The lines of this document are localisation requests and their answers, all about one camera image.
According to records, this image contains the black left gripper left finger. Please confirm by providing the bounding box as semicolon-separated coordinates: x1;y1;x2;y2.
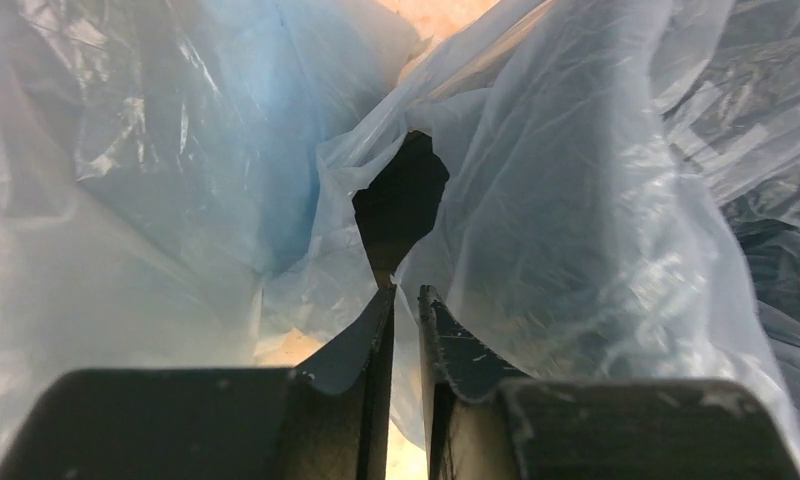
0;288;395;479

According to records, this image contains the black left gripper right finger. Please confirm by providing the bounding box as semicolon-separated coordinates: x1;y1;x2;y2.
418;285;800;479

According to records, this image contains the black plastic trash bin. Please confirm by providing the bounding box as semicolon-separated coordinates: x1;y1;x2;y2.
353;131;449;287

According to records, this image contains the light blue trash bag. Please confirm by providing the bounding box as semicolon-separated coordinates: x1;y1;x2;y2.
260;0;800;480

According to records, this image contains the translucent yellowish trash bag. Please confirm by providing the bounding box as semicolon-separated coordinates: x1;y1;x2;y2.
0;1;421;460

